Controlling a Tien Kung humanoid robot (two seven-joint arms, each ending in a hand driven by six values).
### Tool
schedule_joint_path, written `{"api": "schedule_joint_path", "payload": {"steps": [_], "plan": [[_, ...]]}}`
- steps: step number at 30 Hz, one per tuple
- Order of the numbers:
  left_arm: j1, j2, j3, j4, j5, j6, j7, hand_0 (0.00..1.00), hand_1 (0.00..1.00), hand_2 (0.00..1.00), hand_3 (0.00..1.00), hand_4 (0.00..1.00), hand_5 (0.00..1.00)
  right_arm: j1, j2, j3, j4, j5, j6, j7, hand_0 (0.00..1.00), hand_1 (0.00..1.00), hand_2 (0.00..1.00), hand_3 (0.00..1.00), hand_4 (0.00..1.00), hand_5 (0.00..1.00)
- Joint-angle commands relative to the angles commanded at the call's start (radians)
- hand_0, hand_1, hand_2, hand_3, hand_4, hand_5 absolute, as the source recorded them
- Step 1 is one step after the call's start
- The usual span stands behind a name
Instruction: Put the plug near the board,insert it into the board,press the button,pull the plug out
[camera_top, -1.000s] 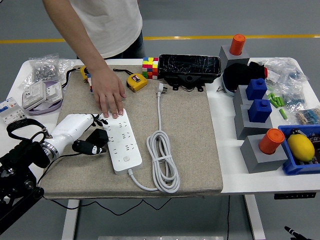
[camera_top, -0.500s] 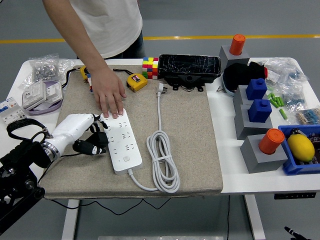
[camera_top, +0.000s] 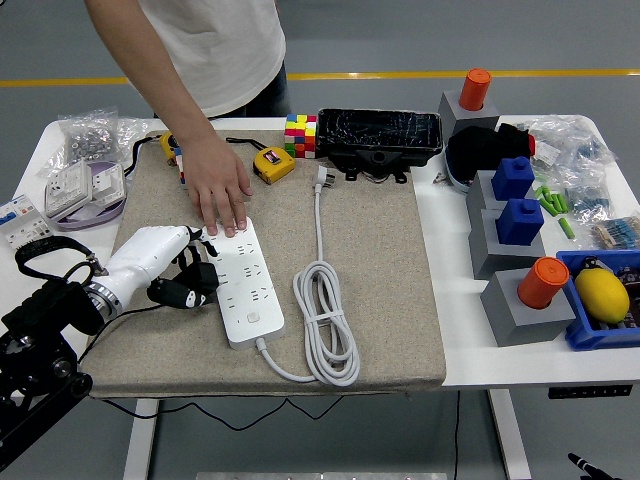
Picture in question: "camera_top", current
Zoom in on thin black adapter cord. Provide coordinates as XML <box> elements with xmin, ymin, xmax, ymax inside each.
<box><xmin>78</xmin><ymin>305</ymin><xmax>346</xmax><ymax>432</ymax></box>

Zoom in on white wall socket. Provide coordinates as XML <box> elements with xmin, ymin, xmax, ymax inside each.
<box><xmin>87</xmin><ymin>162</ymin><xmax>126</xmax><ymax>209</ymax></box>
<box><xmin>43</xmin><ymin>159</ymin><xmax>96</xmax><ymax>219</ymax></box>

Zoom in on black fabric bundle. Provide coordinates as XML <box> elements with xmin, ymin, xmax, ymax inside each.
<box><xmin>446</xmin><ymin>122</ymin><xmax>534</xmax><ymax>184</ymax></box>

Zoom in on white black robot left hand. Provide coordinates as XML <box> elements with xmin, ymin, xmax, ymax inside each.
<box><xmin>102</xmin><ymin>224</ymin><xmax>221</xmax><ymax>312</ymax></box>

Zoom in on yellow lemon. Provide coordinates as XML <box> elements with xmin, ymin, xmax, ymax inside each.
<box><xmin>573</xmin><ymin>267</ymin><xmax>631</xmax><ymax>324</ymax></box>

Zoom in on colourful puzzle cube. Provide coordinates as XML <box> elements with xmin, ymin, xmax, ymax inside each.
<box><xmin>173</xmin><ymin>144</ymin><xmax>191</xmax><ymax>191</ymax></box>
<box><xmin>284</xmin><ymin>114</ymin><xmax>319</xmax><ymax>160</ymax></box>

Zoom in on square yellow tape measure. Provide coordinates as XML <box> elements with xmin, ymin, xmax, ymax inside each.
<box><xmin>225</xmin><ymin>136</ymin><xmax>296</xmax><ymax>186</ymax></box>

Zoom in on grey square holder block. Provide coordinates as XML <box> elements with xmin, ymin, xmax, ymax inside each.
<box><xmin>465</xmin><ymin>169</ymin><xmax>541</xmax><ymax>214</ymax></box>
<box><xmin>479</xmin><ymin>267</ymin><xmax>577</xmax><ymax>347</ymax></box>
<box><xmin>468</xmin><ymin>207</ymin><xmax>547</xmax><ymax>281</ymax></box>
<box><xmin>438</xmin><ymin>90</ymin><xmax>501</xmax><ymax>136</ymax></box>

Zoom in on black cracked display unit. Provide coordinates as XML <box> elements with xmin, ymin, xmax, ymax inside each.
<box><xmin>316</xmin><ymin>107</ymin><xmax>445</xmax><ymax>185</ymax></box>

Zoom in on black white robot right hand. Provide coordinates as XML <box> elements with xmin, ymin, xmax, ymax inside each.
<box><xmin>567</xmin><ymin>452</ymin><xmax>619</xmax><ymax>480</ymax></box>

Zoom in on round yellow tape measure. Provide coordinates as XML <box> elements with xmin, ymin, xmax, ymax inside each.
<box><xmin>122</xmin><ymin>130</ymin><xmax>184</xmax><ymax>177</ymax></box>

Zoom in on white round dish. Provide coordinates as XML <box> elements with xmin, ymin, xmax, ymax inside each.
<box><xmin>443</xmin><ymin>149</ymin><xmax>474</xmax><ymax>195</ymax></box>

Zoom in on grey-brown fabric mat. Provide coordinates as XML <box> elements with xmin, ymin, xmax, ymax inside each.
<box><xmin>79</xmin><ymin>129</ymin><xmax>448</xmax><ymax>400</ymax></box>

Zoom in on blue stepped block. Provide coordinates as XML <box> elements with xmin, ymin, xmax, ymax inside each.
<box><xmin>496</xmin><ymin>198</ymin><xmax>545</xmax><ymax>247</ymax></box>
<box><xmin>490</xmin><ymin>156</ymin><xmax>536</xmax><ymax>202</ymax></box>

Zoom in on clear bag tan resistors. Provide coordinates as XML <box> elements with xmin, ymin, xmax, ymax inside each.
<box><xmin>589</xmin><ymin>214</ymin><xmax>640</xmax><ymax>250</ymax></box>

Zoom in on person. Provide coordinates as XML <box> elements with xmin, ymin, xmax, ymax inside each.
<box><xmin>134</xmin><ymin>0</ymin><xmax>292</xmax><ymax>120</ymax></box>

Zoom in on orange cylinder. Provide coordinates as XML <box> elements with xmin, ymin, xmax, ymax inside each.
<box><xmin>458</xmin><ymin>67</ymin><xmax>492</xmax><ymax>112</ymax></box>
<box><xmin>517</xmin><ymin>256</ymin><xmax>571</xmax><ymax>310</ymax></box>

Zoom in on black plug adapter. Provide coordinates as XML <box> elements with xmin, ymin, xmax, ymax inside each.
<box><xmin>182</xmin><ymin>249</ymin><xmax>221</xmax><ymax>301</ymax></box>

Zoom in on black hanging cable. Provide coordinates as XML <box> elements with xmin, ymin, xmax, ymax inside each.
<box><xmin>452</xmin><ymin>389</ymin><xmax>461</xmax><ymax>480</ymax></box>

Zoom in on person's right hand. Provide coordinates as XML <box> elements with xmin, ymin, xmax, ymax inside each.
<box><xmin>182</xmin><ymin>134</ymin><xmax>254</xmax><ymax>239</ymax></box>

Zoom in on black table control panel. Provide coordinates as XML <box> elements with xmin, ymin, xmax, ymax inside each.
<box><xmin>547</xmin><ymin>383</ymin><xmax>634</xmax><ymax>400</ymax></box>

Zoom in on white power strip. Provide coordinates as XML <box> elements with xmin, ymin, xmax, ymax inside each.
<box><xmin>203</xmin><ymin>217</ymin><xmax>287</xmax><ymax>351</ymax></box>

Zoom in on white circuit breaker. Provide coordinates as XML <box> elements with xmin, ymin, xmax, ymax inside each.
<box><xmin>0</xmin><ymin>193</ymin><xmax>56</xmax><ymax>254</ymax></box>

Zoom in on clear bag metal nuts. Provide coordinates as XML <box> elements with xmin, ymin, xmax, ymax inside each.
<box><xmin>57</xmin><ymin>105</ymin><xmax>121</xmax><ymax>166</ymax></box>

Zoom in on empty clear plastic bag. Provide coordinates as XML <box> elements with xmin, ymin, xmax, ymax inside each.
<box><xmin>115</xmin><ymin>117</ymin><xmax>152</xmax><ymax>151</ymax></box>

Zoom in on white table leg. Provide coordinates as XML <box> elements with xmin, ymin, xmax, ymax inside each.
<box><xmin>487</xmin><ymin>388</ymin><xmax>532</xmax><ymax>480</ymax></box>
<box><xmin>122</xmin><ymin>398</ymin><xmax>161</xmax><ymax>480</ymax></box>

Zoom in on white power strip cord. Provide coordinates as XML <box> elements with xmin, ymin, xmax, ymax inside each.
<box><xmin>255</xmin><ymin>166</ymin><xmax>361</xmax><ymax>387</ymax></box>

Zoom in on purple tape roll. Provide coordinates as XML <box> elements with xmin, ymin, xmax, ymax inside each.
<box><xmin>49</xmin><ymin>159</ymin><xmax>129</xmax><ymax>231</ymax></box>

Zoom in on blue plastic bin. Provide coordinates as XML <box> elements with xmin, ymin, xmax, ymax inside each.
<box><xmin>555</xmin><ymin>248</ymin><xmax>640</xmax><ymax>352</ymax></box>

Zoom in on dark circuit boards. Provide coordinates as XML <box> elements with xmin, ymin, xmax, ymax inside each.
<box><xmin>617</xmin><ymin>264</ymin><xmax>640</xmax><ymax>331</ymax></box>

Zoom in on clear bag blue resistors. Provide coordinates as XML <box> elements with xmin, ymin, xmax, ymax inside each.
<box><xmin>542</xmin><ymin>162</ymin><xmax>614</xmax><ymax>219</ymax></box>
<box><xmin>527</xmin><ymin>114</ymin><xmax>620</xmax><ymax>169</ymax></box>

